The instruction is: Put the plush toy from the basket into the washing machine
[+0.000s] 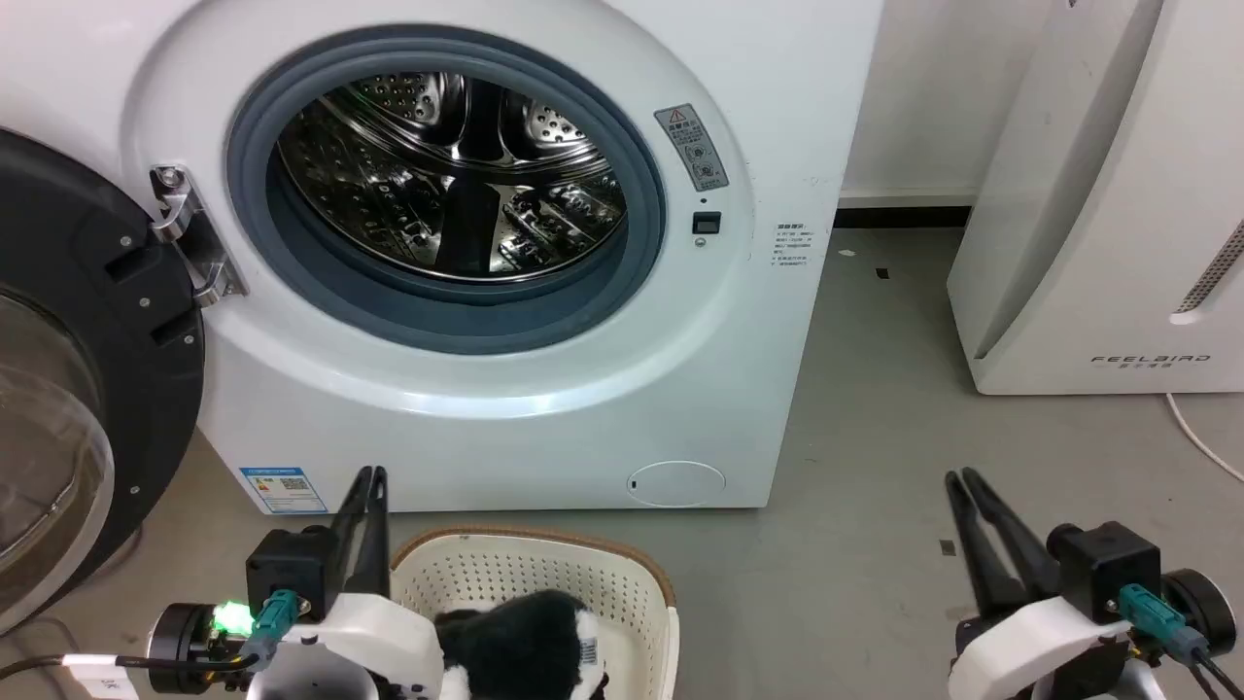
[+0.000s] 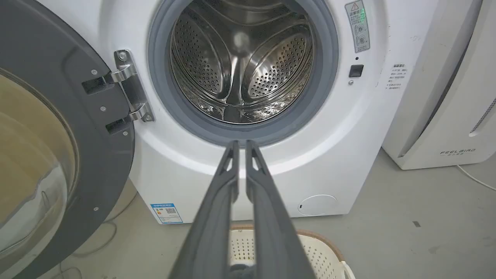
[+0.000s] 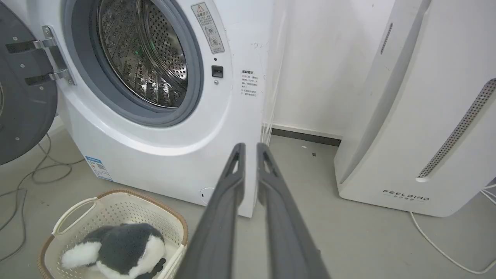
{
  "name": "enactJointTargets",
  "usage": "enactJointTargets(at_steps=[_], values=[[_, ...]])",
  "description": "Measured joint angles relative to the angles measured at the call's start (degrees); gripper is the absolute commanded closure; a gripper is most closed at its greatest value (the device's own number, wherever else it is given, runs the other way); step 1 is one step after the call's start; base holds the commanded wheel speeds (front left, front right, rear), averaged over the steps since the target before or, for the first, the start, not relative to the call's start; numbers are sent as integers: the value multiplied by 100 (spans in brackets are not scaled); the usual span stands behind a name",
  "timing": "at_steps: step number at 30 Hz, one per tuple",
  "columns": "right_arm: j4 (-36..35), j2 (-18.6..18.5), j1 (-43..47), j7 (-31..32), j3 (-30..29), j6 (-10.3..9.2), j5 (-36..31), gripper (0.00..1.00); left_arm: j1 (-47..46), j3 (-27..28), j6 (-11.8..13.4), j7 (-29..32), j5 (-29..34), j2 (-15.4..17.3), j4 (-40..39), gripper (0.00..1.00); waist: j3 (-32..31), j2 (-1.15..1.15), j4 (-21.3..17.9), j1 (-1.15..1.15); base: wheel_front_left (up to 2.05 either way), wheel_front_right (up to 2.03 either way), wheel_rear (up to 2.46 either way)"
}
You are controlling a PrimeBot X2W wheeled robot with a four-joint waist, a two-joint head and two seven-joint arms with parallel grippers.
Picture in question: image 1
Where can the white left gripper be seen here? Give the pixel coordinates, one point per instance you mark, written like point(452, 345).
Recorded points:
point(369, 642)

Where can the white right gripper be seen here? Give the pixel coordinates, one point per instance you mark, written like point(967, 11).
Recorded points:
point(1040, 651)

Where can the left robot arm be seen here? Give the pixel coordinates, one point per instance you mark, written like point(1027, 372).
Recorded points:
point(190, 647)

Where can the black and white plush toy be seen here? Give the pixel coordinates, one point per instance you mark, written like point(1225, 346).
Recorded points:
point(525, 647)

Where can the black round washer door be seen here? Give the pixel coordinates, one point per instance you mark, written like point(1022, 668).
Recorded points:
point(107, 389)

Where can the metal washing machine door hinge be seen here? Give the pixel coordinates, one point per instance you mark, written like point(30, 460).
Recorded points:
point(192, 238)

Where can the stainless steel washing machine drum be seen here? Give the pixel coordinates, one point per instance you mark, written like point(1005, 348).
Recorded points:
point(457, 185)

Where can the blue energy label sticker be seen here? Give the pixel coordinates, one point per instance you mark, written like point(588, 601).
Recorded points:
point(283, 490)

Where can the cream perforated laundry basket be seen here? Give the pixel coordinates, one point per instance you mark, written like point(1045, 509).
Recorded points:
point(544, 574)

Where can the white front-load washing machine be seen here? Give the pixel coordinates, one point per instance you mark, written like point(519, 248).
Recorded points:
point(544, 408)

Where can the round drain filter cover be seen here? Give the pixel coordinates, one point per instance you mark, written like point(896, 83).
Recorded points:
point(675, 483)

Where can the white Feelbird air purifier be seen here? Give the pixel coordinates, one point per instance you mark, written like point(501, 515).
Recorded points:
point(1098, 214)

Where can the small printed text label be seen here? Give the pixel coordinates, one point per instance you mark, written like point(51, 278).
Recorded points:
point(792, 245)

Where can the grey rubber door gasket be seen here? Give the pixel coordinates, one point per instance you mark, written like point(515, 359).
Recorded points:
point(641, 243)

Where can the black door latch socket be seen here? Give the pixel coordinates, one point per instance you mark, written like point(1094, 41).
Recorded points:
point(707, 223)

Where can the grey warning sticker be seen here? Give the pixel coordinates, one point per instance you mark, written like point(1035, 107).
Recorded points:
point(692, 148)

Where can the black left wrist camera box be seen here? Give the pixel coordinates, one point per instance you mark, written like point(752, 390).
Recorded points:
point(290, 574)

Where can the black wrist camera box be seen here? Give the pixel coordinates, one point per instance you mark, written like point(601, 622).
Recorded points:
point(290, 574)
point(1108, 569)

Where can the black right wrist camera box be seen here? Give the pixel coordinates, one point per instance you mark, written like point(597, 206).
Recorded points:
point(1108, 569)

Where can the black wall baseboard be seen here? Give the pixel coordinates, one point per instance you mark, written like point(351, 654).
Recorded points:
point(904, 216)

